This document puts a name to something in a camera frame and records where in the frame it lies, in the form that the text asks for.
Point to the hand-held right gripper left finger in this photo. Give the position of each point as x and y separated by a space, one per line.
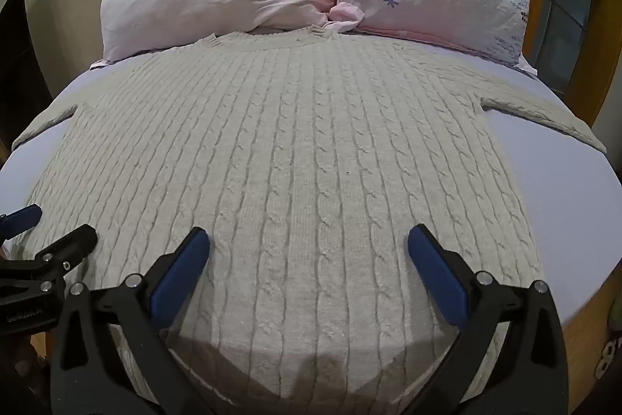
181 266

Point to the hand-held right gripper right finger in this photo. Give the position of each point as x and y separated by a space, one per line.
436 269

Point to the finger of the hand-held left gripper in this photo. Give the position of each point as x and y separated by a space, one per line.
73 245
23 216

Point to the wooden bed headboard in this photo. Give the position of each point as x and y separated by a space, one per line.
590 55

